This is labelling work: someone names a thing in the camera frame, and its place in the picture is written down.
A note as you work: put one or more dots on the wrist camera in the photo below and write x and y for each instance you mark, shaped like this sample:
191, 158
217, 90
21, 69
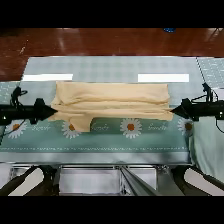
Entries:
17, 95
208, 91

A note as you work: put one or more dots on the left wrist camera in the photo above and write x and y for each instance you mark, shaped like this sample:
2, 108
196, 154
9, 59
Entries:
17, 95

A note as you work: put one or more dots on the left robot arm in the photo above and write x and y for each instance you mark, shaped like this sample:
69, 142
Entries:
13, 113

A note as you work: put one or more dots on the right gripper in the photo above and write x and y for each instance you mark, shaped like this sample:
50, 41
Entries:
186, 109

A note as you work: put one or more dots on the pale yellow shirt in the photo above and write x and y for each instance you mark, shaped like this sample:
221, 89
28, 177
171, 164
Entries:
110, 100

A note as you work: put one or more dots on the silver frame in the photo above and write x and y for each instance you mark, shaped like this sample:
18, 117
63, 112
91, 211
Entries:
100, 178

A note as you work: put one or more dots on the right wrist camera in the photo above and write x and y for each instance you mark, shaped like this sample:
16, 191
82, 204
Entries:
208, 91

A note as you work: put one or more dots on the pale green garment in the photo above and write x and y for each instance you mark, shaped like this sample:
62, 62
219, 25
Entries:
208, 146

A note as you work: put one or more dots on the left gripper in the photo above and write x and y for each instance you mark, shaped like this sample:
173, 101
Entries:
41, 111

